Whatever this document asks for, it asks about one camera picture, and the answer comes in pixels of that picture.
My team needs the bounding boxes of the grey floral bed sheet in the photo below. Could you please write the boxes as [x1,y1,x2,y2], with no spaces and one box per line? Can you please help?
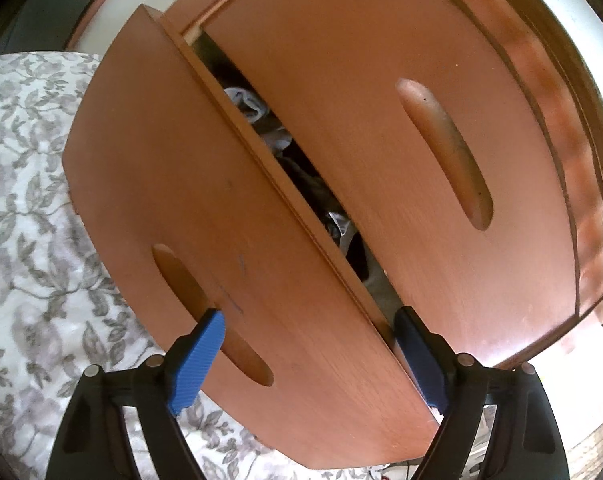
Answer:
[0,50,383,480]

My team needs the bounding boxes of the clothes inside drawer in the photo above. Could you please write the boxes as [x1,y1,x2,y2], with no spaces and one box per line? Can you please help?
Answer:
[190,34,403,321]

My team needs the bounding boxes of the wooden drawer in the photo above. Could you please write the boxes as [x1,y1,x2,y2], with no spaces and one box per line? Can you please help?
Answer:
[205,0,576,365]
[62,6,438,469]

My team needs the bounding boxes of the wooden nightstand cabinet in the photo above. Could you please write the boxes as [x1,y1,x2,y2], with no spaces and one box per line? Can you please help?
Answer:
[164,0,603,354]

